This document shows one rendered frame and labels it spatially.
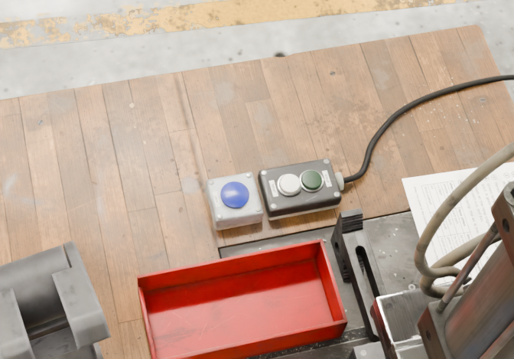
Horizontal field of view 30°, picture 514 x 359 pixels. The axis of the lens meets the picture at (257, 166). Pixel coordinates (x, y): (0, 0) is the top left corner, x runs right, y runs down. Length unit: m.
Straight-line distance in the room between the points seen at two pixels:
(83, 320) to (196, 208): 0.56
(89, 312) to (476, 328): 0.33
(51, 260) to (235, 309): 0.46
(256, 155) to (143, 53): 1.24
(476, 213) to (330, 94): 0.28
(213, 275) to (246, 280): 0.05
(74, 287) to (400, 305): 0.38
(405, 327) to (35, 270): 0.41
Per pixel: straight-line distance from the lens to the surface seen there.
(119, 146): 1.40
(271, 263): 1.30
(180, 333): 1.28
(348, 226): 1.28
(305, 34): 2.66
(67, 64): 2.59
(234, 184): 1.33
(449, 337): 0.90
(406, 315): 1.06
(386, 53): 1.53
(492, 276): 0.78
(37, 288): 0.87
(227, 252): 1.33
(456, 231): 1.39
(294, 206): 1.33
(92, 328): 0.82
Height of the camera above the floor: 2.11
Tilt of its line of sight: 61 degrees down
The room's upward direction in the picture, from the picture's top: 9 degrees clockwise
